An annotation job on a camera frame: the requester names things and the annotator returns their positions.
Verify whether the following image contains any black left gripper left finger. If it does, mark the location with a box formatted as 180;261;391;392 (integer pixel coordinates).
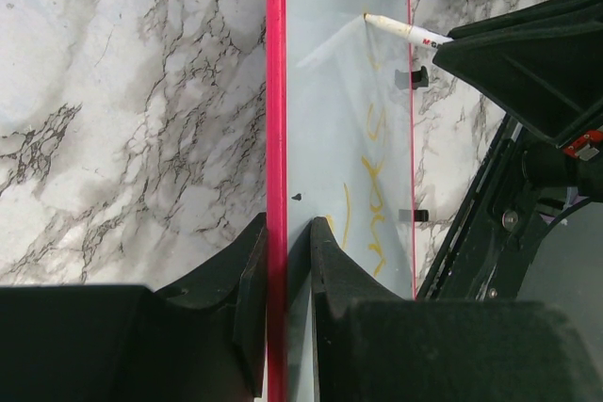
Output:
1;214;268;401

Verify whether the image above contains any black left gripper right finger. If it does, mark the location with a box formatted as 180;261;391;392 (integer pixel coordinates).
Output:
309;217;598;401

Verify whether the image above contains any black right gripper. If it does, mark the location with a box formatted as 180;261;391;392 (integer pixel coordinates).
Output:
433;0;602;202

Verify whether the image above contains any white marker pen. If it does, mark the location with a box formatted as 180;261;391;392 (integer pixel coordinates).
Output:
364;13;452;49

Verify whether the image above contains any pink framed whiteboard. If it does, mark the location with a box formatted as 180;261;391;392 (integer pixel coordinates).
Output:
267;0;416;401

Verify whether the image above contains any black whiteboard stand clip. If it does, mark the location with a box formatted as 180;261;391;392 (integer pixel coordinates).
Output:
394;66;429;90
399;209;430;222

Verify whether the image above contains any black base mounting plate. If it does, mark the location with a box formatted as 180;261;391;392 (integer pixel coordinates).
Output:
416;117;602;300

